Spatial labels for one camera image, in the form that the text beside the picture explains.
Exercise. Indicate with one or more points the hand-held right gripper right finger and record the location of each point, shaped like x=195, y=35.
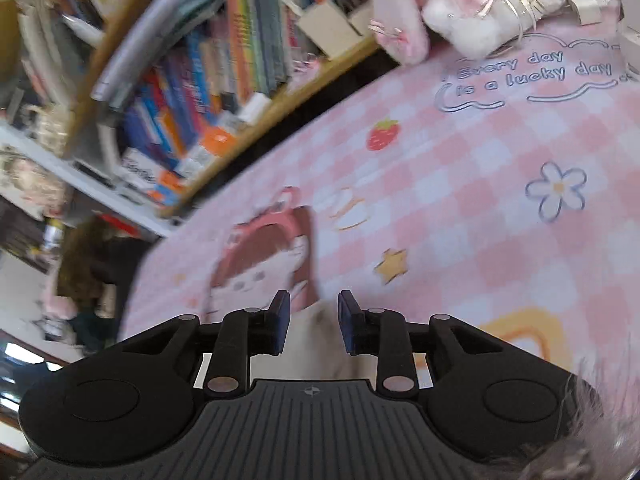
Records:
x=347, y=322

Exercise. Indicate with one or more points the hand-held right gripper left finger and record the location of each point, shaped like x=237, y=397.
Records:
x=280, y=322

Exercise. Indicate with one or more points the cream t-shirt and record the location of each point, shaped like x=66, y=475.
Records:
x=320, y=355

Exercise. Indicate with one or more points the wooden bookshelf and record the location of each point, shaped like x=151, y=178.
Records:
x=242, y=156

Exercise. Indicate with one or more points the pink checked desk mat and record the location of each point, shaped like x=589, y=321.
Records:
x=450, y=185

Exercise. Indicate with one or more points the flat white orange box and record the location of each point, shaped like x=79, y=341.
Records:
x=207, y=152

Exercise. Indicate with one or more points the upright white orange box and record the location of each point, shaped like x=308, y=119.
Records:
x=145, y=177

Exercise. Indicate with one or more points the small white box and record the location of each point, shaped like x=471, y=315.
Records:
x=256, y=107

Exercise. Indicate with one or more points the pink scissors card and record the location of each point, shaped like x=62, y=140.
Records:
x=306, y=69

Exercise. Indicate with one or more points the row of colourful books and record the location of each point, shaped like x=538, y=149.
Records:
x=225, y=60

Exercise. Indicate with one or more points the person's fuzzy sleeve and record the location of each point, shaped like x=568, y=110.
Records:
x=600, y=430

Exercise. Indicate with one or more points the beige cardboard pen holder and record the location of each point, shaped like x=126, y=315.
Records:
x=327, y=30

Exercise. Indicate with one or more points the small beige cardboard holder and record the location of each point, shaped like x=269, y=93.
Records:
x=362, y=19

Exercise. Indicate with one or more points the white pink plush rabbit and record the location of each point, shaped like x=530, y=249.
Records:
x=490, y=15

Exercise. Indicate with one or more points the small white adapter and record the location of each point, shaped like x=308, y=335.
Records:
x=587, y=9

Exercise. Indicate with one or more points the white power strip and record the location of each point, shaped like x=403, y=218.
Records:
x=631, y=47

